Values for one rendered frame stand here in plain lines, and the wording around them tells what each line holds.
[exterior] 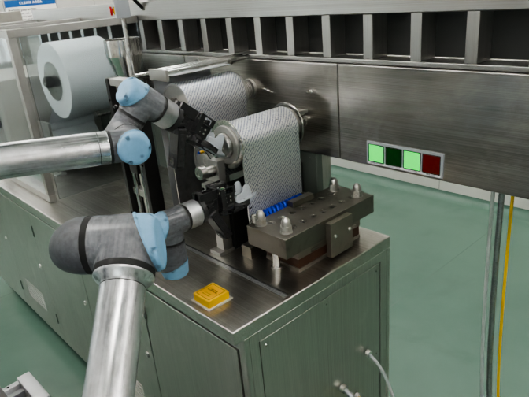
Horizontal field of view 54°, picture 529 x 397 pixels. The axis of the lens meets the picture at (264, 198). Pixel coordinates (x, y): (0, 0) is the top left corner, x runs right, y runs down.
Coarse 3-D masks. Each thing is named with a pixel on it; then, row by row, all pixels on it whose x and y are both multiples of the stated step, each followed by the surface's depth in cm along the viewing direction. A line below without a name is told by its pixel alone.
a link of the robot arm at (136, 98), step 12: (120, 84) 128; (132, 84) 125; (144, 84) 127; (120, 96) 126; (132, 96) 125; (144, 96) 126; (156, 96) 129; (132, 108) 127; (144, 108) 128; (156, 108) 129; (144, 120) 129; (156, 120) 132
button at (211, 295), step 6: (204, 288) 142; (210, 288) 142; (216, 288) 141; (222, 288) 141; (198, 294) 140; (204, 294) 139; (210, 294) 139; (216, 294) 139; (222, 294) 139; (228, 294) 140; (198, 300) 139; (204, 300) 137; (210, 300) 136; (216, 300) 138; (222, 300) 139; (210, 306) 137
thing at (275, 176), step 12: (264, 156) 156; (276, 156) 160; (288, 156) 163; (252, 168) 154; (264, 168) 157; (276, 168) 161; (288, 168) 165; (300, 168) 168; (252, 180) 155; (264, 180) 159; (276, 180) 162; (288, 180) 166; (300, 180) 170; (252, 192) 156; (264, 192) 160; (276, 192) 163; (288, 192) 167; (300, 192) 171; (252, 204) 157; (264, 204) 161
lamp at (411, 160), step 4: (404, 152) 147; (408, 152) 146; (412, 152) 145; (404, 156) 147; (408, 156) 146; (412, 156) 145; (416, 156) 144; (404, 160) 148; (408, 160) 147; (412, 160) 146; (416, 160) 145; (404, 164) 148; (408, 164) 147; (412, 164) 146; (416, 164) 145; (408, 168) 148; (412, 168) 146; (416, 168) 146
